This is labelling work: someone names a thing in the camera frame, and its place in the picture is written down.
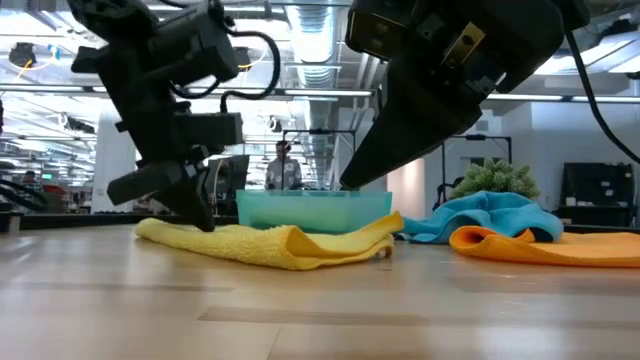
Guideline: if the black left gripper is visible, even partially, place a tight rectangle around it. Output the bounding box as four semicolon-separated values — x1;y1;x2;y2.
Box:
72;9;241;234

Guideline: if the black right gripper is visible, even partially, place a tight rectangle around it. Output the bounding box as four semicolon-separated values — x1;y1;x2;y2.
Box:
339;0;591;191

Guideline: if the yellow microfiber towel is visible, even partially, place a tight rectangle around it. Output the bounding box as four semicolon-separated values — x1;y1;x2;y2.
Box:
134;210;405;272

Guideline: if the blue microfiber towel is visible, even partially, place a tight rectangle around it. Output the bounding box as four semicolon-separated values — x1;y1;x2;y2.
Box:
397;190;565;245

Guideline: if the teal translucent plastic basket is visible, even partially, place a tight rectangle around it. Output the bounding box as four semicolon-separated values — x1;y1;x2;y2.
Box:
235;188;394;235

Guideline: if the orange microfiber towel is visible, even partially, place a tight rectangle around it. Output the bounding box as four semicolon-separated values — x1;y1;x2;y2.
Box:
448;225;640;269

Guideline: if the black background monitor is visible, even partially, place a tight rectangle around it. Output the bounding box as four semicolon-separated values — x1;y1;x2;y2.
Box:
207;154;250;216

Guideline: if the white building pillar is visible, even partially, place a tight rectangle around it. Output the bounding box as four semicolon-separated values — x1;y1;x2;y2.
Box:
91;109;137;211

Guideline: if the long ceiling light strip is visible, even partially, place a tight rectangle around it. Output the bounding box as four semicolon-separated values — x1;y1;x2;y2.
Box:
570;95;640;104
284;89;374;98
487;93;564;102

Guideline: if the small green artificial plant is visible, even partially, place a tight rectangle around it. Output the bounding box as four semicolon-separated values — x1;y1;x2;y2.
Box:
449;157;541;201

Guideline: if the person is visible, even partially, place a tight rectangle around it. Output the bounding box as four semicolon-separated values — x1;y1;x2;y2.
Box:
263;139;304;191

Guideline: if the black cabinet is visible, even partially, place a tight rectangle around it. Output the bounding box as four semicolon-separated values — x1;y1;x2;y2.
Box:
553;162;637;229

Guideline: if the black ceiling-mounted device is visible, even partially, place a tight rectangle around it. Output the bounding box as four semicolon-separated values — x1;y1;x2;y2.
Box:
8;42;36;69

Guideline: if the black background stand frame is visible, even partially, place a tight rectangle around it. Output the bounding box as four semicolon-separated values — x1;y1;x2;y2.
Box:
441;133;513;201
282;128;357;191

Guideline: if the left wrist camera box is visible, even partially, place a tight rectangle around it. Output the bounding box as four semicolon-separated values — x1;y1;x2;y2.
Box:
172;112;245;150

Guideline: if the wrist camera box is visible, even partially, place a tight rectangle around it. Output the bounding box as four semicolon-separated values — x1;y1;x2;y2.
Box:
344;9;419;64
172;112;245;150

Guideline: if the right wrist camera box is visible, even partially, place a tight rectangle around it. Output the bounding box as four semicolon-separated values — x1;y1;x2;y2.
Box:
344;9;419;64

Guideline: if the silver ventilation duct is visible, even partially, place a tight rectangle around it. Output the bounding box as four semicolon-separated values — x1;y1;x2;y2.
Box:
285;0;351;91

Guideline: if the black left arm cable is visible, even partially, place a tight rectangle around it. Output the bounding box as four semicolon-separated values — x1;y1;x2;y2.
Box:
169;29;281;114

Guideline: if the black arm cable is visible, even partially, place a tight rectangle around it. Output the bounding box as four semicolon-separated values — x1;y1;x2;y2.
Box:
564;29;640;166
169;29;281;114

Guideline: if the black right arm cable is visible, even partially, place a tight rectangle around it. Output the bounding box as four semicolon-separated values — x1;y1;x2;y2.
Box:
564;29;640;166

